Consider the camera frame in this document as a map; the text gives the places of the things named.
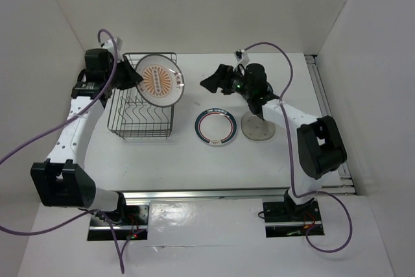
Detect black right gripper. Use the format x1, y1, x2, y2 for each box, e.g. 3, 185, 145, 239
200, 64, 253, 99

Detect white plate orange sunburst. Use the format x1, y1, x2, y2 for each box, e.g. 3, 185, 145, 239
136, 54, 185, 108

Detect white plate green red rings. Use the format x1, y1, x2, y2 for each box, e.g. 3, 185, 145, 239
195, 106, 239, 147

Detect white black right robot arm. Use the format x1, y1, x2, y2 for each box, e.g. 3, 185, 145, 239
200, 63, 347, 221

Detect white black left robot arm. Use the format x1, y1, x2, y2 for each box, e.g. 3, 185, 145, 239
30, 46, 143, 224

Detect clear round plate stand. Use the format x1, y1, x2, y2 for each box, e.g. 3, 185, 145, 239
241, 112, 276, 141

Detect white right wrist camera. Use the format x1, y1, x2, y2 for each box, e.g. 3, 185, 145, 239
234, 49, 250, 67

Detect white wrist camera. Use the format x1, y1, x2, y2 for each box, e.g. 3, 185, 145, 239
100, 36, 123, 54
234, 49, 250, 67

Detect grey wire dish rack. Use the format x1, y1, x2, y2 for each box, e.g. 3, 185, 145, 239
107, 52, 177, 139

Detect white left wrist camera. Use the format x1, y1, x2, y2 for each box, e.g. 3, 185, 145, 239
100, 36, 123, 54

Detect aluminium front rail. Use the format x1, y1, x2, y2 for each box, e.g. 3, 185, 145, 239
124, 187, 287, 200

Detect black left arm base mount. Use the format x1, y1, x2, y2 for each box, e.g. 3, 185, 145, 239
87, 203, 150, 241

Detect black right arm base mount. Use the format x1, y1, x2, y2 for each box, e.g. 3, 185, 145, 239
257, 200, 325, 238

